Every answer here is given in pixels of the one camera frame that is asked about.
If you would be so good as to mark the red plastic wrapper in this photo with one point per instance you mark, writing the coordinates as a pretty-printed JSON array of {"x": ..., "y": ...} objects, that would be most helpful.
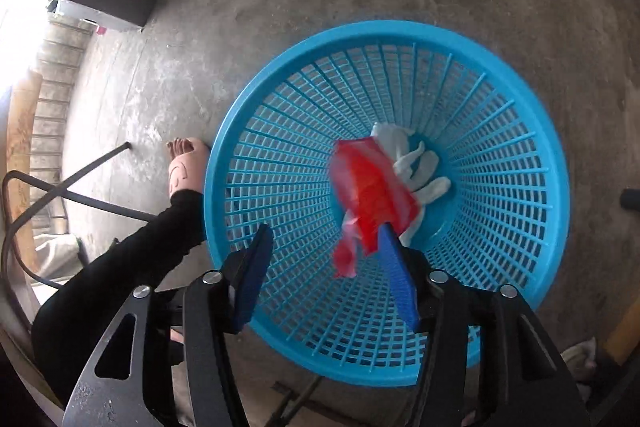
[{"x": 372, "y": 192}]

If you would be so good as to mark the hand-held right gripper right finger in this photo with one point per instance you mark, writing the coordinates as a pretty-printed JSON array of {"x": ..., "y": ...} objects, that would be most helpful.
[{"x": 400, "y": 277}]

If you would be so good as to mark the person's leg in black trousers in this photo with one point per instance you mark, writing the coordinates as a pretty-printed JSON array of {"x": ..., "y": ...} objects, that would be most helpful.
[{"x": 125, "y": 257}]

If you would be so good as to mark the white rag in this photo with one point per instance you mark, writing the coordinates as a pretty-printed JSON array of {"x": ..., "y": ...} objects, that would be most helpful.
[{"x": 580, "y": 357}]

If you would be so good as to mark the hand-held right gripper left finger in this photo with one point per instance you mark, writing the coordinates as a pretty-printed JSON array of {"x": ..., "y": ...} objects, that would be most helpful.
[{"x": 250, "y": 277}]

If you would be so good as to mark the black metal tube frame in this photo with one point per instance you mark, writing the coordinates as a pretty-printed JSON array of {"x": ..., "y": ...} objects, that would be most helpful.
[{"x": 107, "y": 155}]

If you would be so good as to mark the white cloth glove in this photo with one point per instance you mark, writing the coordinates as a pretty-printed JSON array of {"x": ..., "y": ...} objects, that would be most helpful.
[{"x": 415, "y": 167}]

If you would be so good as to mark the blue plastic basket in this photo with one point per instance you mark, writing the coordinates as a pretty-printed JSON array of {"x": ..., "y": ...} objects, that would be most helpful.
[{"x": 480, "y": 107}]

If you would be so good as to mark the pink slipper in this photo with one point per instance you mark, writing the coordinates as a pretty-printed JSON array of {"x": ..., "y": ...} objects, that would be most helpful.
[{"x": 187, "y": 169}]

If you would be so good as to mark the metal window railing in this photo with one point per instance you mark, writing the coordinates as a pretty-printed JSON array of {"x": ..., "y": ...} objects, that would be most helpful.
[{"x": 55, "y": 107}]

